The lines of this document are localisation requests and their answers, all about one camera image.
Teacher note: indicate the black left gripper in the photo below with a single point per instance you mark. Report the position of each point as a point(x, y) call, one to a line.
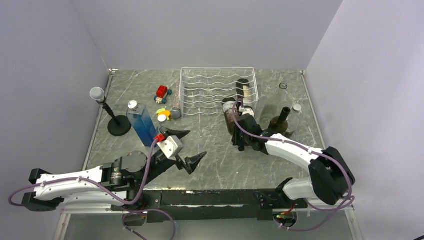
point(192, 162)

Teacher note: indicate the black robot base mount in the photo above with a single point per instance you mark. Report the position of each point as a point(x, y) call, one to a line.
point(216, 204)

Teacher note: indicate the colourful toy block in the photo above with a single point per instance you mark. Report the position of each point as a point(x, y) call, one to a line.
point(165, 112)

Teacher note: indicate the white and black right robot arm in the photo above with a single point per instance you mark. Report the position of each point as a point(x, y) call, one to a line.
point(330, 179)

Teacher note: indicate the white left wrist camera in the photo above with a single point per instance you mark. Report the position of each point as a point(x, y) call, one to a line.
point(171, 146)

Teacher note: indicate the grey microphone on stand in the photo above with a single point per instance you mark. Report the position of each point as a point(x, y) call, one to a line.
point(118, 125)

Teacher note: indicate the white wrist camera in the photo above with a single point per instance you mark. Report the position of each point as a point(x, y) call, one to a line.
point(171, 146)
point(246, 110)

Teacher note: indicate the blue square water bottle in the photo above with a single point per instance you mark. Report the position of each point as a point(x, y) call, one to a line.
point(141, 122)

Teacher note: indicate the white wire wine rack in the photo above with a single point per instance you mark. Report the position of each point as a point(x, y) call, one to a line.
point(202, 89)

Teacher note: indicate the small silver cap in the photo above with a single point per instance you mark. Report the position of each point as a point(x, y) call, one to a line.
point(296, 108)

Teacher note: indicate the clear round glass bottle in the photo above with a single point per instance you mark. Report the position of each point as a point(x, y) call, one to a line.
point(162, 118)

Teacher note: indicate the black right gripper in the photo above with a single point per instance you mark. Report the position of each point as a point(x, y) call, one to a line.
point(236, 139)

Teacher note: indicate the dark green wine bottle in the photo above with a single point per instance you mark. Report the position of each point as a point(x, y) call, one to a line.
point(228, 111)
point(245, 93)

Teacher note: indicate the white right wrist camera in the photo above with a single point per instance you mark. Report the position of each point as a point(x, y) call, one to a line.
point(246, 110)

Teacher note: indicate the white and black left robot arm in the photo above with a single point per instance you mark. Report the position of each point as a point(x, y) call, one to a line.
point(119, 183)

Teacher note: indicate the red toy block car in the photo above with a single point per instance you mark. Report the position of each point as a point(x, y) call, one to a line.
point(161, 94)

